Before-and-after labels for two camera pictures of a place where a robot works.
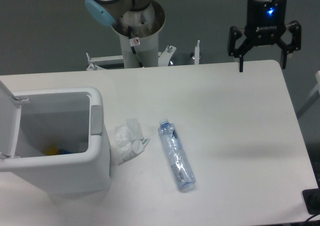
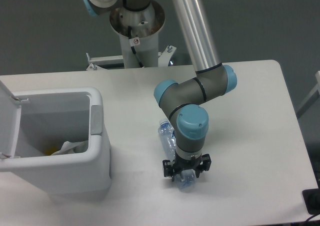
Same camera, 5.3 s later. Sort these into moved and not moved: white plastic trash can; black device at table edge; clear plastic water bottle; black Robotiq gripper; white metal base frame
Moved: black Robotiq gripper
Not moved: white metal base frame; black device at table edge; white plastic trash can; clear plastic water bottle
